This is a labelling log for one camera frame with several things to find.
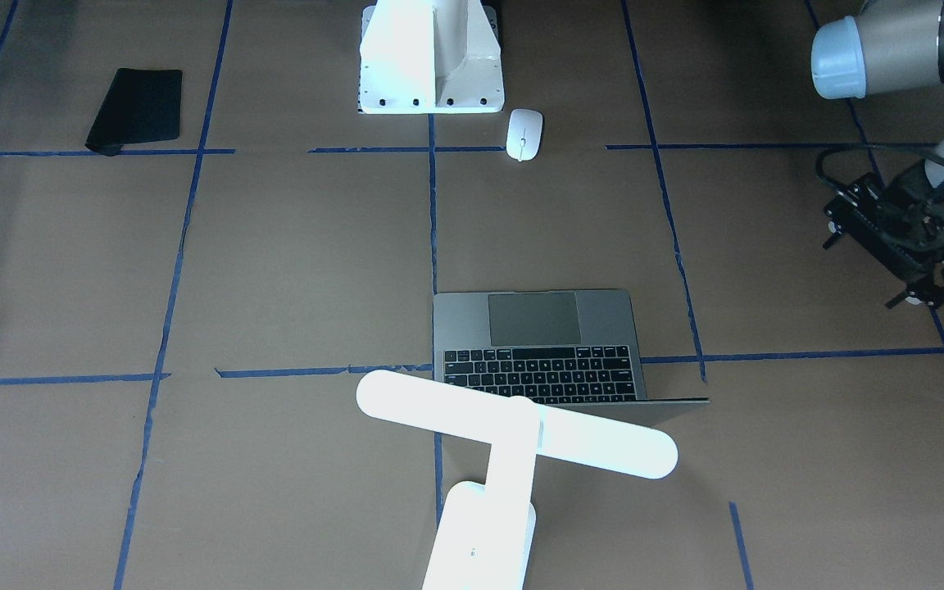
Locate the white computer mouse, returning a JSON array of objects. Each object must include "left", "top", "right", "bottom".
[{"left": 505, "top": 108, "right": 544, "bottom": 163}]

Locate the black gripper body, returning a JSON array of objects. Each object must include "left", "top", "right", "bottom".
[{"left": 823, "top": 161, "right": 944, "bottom": 309}]

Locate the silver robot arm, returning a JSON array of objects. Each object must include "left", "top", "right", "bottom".
[{"left": 810, "top": 1, "right": 944, "bottom": 309}]

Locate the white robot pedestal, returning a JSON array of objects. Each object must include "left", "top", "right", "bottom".
[{"left": 357, "top": 1, "right": 506, "bottom": 116}]

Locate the black mouse pad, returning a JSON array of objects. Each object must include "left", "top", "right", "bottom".
[{"left": 84, "top": 68, "right": 183, "bottom": 157}]

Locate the white desk lamp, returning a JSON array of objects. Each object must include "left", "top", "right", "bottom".
[{"left": 356, "top": 370, "right": 679, "bottom": 589}]

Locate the grey laptop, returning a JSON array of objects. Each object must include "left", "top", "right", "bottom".
[{"left": 432, "top": 290, "right": 710, "bottom": 427}]

